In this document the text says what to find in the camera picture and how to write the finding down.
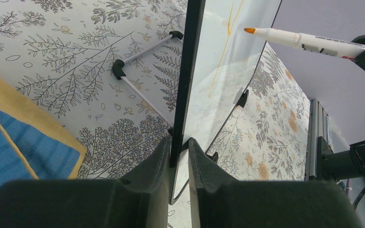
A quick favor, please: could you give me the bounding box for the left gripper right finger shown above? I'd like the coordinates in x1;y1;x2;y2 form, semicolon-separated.
188;138;362;228

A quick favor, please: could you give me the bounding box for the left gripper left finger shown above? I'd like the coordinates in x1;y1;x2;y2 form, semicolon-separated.
0;136;171;228

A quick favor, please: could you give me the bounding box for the white marker pen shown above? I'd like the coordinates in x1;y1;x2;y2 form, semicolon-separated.
244;28;365;60

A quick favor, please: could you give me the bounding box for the black framed whiteboard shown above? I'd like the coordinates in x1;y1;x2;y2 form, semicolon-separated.
169;0;281;205

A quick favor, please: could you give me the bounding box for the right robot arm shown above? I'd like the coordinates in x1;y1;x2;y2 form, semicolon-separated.
306;35;365;181

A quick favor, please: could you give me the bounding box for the floral table mat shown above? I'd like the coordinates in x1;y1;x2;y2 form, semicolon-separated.
0;0;311;228

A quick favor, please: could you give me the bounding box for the blue pikachu cloth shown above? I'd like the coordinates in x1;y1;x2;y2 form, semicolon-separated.
0;78;86;187

